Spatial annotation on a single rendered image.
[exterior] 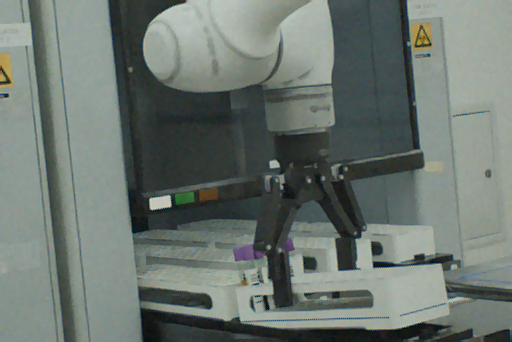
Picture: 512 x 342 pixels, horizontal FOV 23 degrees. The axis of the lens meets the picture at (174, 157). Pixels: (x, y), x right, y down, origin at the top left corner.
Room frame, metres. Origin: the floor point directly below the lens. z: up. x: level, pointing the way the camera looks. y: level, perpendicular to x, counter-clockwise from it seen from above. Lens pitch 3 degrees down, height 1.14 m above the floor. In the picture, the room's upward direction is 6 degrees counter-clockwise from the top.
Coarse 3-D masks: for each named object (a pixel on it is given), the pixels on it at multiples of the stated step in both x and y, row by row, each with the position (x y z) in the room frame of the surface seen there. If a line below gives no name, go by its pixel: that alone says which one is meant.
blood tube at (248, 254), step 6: (246, 246) 1.71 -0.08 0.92; (246, 252) 1.71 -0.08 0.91; (252, 252) 1.71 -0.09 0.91; (246, 258) 1.71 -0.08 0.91; (252, 258) 1.71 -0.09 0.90; (246, 264) 1.71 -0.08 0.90; (252, 264) 1.71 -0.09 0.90; (252, 270) 1.71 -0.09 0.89; (252, 276) 1.70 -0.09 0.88; (252, 282) 1.70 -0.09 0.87; (258, 282) 1.71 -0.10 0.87; (258, 300) 1.70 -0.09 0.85; (258, 306) 1.70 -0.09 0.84; (264, 306) 1.70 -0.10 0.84
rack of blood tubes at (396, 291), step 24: (240, 288) 1.72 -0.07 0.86; (264, 288) 1.68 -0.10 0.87; (312, 288) 1.60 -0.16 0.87; (336, 288) 1.57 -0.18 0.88; (360, 288) 1.53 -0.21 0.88; (384, 288) 1.50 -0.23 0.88; (408, 288) 1.51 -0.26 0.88; (432, 288) 1.54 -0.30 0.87; (240, 312) 1.72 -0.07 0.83; (264, 312) 1.68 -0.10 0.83; (288, 312) 1.64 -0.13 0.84; (312, 312) 1.61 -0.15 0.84; (336, 312) 1.57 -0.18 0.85; (360, 312) 1.54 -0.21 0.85; (384, 312) 1.50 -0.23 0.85; (432, 312) 1.53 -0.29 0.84
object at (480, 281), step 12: (480, 264) 1.99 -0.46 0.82; (492, 264) 1.97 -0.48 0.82; (504, 264) 1.96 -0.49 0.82; (444, 276) 1.91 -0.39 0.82; (456, 276) 1.90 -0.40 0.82; (468, 276) 1.89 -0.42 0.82; (480, 276) 1.88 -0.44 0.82; (492, 276) 1.87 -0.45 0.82; (504, 276) 1.85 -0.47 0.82; (456, 288) 1.83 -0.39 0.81; (468, 288) 1.81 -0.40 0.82; (480, 288) 1.80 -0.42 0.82; (492, 288) 1.78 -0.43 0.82; (504, 288) 1.76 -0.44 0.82; (492, 300) 1.78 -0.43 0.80; (504, 300) 1.76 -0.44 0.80
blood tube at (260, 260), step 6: (252, 246) 1.72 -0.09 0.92; (258, 252) 1.72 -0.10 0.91; (258, 258) 1.72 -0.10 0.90; (264, 258) 1.72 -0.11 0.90; (258, 264) 1.72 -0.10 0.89; (264, 264) 1.72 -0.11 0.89; (258, 270) 1.72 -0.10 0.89; (264, 270) 1.72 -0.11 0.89; (264, 276) 1.72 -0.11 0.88; (264, 282) 1.71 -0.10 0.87; (270, 300) 1.71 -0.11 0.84; (270, 306) 1.71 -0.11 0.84
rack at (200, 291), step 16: (144, 272) 1.97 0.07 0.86; (160, 272) 1.94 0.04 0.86; (176, 272) 1.92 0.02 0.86; (192, 272) 1.91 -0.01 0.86; (208, 272) 1.89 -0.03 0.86; (224, 272) 1.87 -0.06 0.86; (144, 288) 2.02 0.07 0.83; (160, 288) 1.87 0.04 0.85; (176, 288) 1.84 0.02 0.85; (192, 288) 1.80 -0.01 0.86; (208, 288) 1.77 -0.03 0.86; (224, 288) 1.75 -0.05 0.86; (144, 304) 1.91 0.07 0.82; (160, 304) 1.87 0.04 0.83; (176, 304) 1.94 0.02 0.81; (192, 304) 1.93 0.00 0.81; (208, 304) 1.94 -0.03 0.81; (224, 304) 1.75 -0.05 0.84
